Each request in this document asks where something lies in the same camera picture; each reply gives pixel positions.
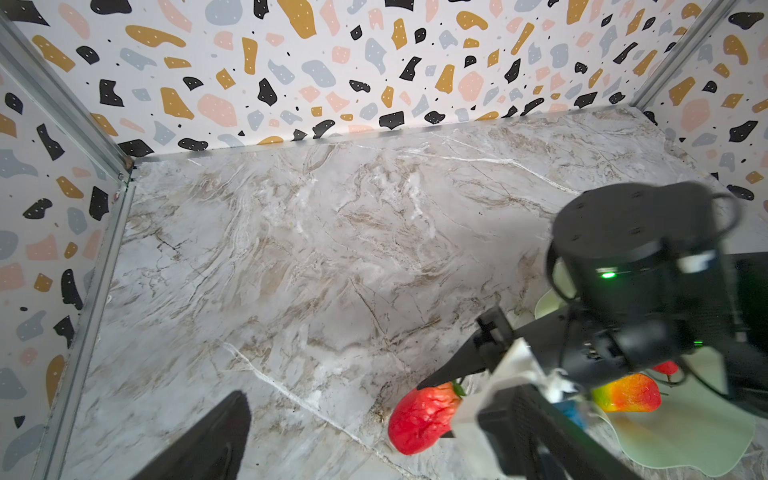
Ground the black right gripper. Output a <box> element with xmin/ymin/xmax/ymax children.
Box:
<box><xmin>476</xmin><ymin>182</ymin><xmax>744</xmax><ymax>480</ymax></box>

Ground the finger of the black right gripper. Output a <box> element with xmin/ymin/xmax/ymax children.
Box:
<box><xmin>417</xmin><ymin>338</ymin><xmax>486</xmax><ymax>390</ymax></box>

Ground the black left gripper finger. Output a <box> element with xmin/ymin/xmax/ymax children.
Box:
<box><xmin>133</xmin><ymin>390</ymin><xmax>251</xmax><ymax>480</ymax></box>

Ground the red fake strawberry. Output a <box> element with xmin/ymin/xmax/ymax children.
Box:
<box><xmin>387</xmin><ymin>381</ymin><xmax>466</xmax><ymax>456</ymax></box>

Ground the red orange fake mango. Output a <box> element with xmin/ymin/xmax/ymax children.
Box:
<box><xmin>591</xmin><ymin>374</ymin><xmax>662</xmax><ymax>413</ymax></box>

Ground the green wavy fruit bowl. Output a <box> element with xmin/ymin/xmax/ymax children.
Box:
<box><xmin>533</xmin><ymin>257</ymin><xmax>758</xmax><ymax>470</ymax></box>

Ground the aluminium corner post left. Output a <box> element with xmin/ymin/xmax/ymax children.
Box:
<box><xmin>0</xmin><ymin>11</ymin><xmax>134</xmax><ymax>181</ymax></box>

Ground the aluminium corner post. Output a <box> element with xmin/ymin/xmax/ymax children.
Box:
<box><xmin>630</xmin><ymin>0</ymin><xmax>738</xmax><ymax>110</ymax></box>
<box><xmin>0</xmin><ymin>11</ymin><xmax>134</xmax><ymax>181</ymax></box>

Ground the aluminium corner post right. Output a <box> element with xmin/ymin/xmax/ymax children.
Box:
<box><xmin>630</xmin><ymin>0</ymin><xmax>738</xmax><ymax>110</ymax></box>

